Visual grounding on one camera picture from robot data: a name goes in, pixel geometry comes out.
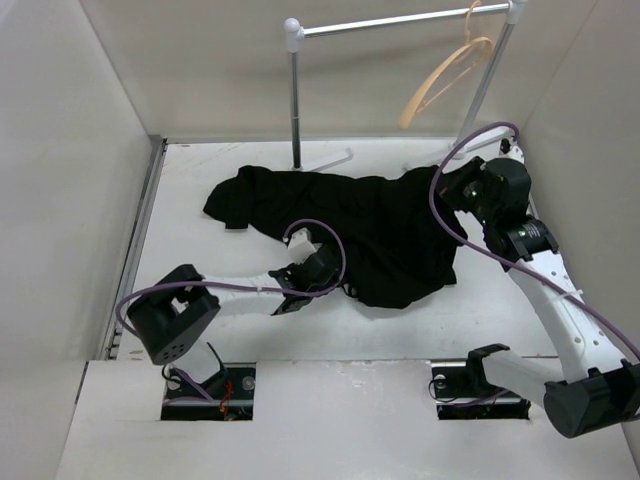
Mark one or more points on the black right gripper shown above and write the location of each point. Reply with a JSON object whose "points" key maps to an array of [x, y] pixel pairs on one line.
{"points": [[450, 183]]}

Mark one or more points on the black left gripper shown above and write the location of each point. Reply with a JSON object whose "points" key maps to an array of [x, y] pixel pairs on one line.
{"points": [[332, 280]]}

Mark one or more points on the black trousers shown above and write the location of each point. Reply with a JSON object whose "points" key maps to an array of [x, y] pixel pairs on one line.
{"points": [[397, 249]]}

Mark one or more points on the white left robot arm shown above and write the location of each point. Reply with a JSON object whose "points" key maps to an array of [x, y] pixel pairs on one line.
{"points": [[170, 317]]}

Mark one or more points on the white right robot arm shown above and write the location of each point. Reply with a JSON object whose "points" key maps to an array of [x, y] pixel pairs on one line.
{"points": [[597, 385]]}

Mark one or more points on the beige plastic hanger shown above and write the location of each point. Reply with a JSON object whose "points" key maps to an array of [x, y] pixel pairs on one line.
{"points": [[473, 52]]}

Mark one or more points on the white clothes rack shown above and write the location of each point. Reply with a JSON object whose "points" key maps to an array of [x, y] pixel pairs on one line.
{"points": [[370, 69]]}

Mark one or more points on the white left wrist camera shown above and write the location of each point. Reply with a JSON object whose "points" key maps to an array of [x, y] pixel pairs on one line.
{"points": [[300, 245]]}

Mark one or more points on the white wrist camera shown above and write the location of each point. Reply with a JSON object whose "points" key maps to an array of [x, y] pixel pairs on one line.
{"points": [[509, 148], [300, 245]]}

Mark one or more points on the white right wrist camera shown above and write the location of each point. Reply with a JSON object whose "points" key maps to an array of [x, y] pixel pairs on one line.
{"points": [[509, 148]]}

